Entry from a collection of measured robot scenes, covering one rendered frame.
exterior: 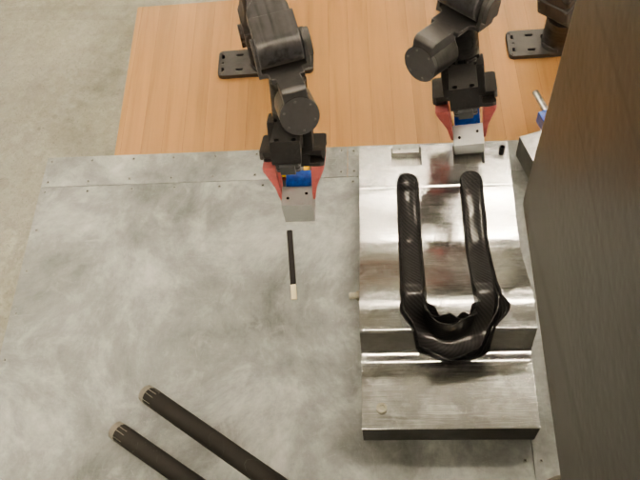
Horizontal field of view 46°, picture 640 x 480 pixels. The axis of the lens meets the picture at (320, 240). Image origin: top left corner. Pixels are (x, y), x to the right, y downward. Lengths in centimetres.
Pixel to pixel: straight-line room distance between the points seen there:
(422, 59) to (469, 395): 50
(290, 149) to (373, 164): 29
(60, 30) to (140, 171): 165
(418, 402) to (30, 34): 235
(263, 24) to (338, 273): 46
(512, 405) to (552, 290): 102
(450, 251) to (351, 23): 65
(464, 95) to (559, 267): 100
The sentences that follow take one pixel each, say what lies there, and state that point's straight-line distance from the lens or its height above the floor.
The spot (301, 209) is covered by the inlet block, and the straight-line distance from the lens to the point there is 122.
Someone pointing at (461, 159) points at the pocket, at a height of 86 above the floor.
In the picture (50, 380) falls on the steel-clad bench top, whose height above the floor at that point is 80.
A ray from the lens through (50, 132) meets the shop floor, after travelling 278.
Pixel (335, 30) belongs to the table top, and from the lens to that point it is 168.
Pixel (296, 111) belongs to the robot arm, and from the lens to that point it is 107.
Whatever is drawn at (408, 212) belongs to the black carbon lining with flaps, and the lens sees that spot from 129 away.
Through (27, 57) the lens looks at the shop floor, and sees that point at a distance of 307.
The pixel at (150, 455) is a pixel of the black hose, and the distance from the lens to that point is 122.
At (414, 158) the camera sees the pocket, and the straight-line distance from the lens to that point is 137.
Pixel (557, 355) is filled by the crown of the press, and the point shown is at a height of 182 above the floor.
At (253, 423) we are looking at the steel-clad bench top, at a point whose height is 80.
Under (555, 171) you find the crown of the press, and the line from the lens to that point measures 16.
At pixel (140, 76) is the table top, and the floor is 80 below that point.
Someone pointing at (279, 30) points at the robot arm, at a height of 120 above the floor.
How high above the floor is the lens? 197
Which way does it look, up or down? 60 degrees down
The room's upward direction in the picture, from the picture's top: 10 degrees counter-clockwise
